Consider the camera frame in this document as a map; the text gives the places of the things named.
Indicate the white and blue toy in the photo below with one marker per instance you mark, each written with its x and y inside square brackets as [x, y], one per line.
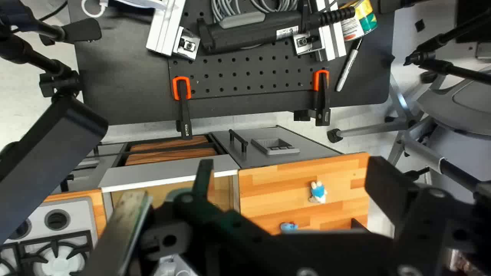
[317, 193]

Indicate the grey office chair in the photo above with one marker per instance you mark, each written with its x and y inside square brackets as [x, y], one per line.
[449, 113]

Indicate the silver marker pen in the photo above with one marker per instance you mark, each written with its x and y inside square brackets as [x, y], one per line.
[348, 65]

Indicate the small blue object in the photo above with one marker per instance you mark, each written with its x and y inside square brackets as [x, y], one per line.
[288, 228]

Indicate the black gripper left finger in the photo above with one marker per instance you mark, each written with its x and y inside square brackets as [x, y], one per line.
[204, 179]

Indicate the black tripod legs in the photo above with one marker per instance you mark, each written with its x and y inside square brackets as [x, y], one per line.
[449, 49]

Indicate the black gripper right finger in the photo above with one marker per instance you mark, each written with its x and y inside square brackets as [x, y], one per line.
[391, 194]

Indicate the black power strip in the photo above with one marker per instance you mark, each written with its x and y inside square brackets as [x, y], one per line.
[265, 29]

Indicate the black perforated pegboard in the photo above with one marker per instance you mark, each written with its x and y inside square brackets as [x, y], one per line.
[245, 72]

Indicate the grey metal tray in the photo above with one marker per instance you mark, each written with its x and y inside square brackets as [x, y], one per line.
[270, 147]

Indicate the black upright panel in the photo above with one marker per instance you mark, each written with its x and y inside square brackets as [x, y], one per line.
[46, 154]

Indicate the white aluminium extrusion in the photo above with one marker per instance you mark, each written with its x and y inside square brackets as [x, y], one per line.
[166, 26]

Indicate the wooden kitchen counter block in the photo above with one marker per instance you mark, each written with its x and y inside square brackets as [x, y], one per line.
[301, 197]

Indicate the grey toy stove burner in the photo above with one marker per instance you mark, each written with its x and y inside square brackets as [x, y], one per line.
[47, 240]

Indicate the black camera tripod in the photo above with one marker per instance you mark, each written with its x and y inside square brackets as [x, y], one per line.
[46, 56]

